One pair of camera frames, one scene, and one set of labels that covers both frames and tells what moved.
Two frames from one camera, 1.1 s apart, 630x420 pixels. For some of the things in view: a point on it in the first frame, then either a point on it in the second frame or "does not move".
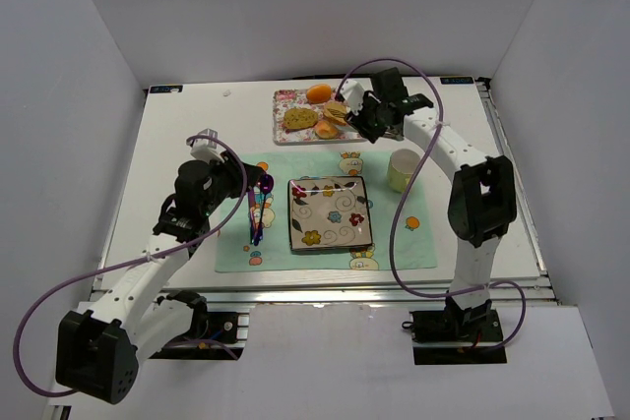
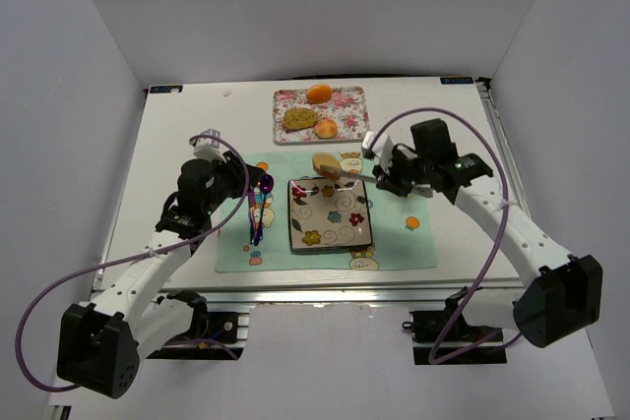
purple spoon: (267, 184) does not move
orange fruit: (319, 93) does not move
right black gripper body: (373, 119) to (391, 180)
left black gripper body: (252, 174) does not move
